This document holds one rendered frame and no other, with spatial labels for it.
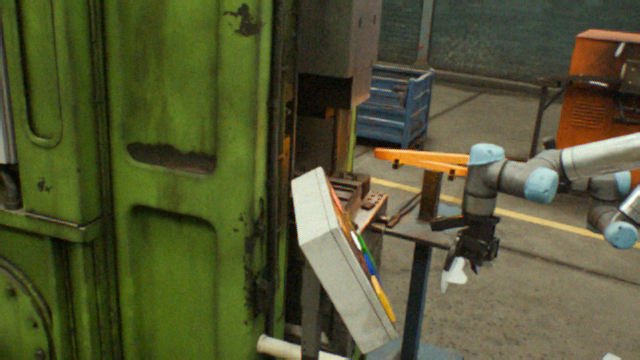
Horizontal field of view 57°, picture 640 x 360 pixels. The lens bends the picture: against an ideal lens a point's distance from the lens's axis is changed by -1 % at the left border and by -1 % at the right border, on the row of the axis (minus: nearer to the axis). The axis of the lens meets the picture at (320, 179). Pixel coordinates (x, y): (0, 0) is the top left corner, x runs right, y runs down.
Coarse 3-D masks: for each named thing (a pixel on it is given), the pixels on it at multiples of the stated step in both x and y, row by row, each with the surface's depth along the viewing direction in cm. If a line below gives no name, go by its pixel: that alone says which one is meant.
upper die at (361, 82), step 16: (304, 80) 167; (320, 80) 165; (336, 80) 164; (352, 80) 162; (368, 80) 178; (304, 96) 168; (320, 96) 167; (336, 96) 165; (352, 96) 164; (368, 96) 181
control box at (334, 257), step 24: (312, 192) 128; (312, 216) 117; (336, 216) 114; (312, 240) 108; (336, 240) 109; (312, 264) 110; (336, 264) 111; (360, 264) 115; (336, 288) 112; (360, 288) 113; (360, 312) 115; (384, 312) 115; (360, 336) 117; (384, 336) 117
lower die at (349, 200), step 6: (294, 174) 193; (300, 174) 194; (330, 180) 190; (336, 180) 192; (342, 180) 193; (348, 180) 193; (336, 186) 185; (360, 186) 191; (336, 192) 183; (342, 192) 183; (348, 192) 183; (360, 192) 192; (342, 198) 179; (348, 198) 179; (354, 198) 186; (342, 204) 176; (348, 204) 180; (354, 204) 187; (348, 210) 182; (354, 210) 189; (348, 216) 183
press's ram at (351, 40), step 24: (312, 0) 154; (336, 0) 152; (360, 0) 156; (312, 24) 156; (336, 24) 154; (360, 24) 160; (312, 48) 158; (336, 48) 156; (360, 48) 164; (312, 72) 160; (336, 72) 158
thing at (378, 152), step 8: (376, 152) 189; (384, 152) 188; (392, 152) 187; (400, 152) 186; (408, 152) 186; (416, 152) 185; (424, 152) 185; (432, 152) 185; (416, 160) 185; (424, 160) 184; (432, 160) 183; (440, 160) 182; (448, 160) 181; (456, 160) 181; (464, 160) 180; (512, 160) 175; (520, 160) 174
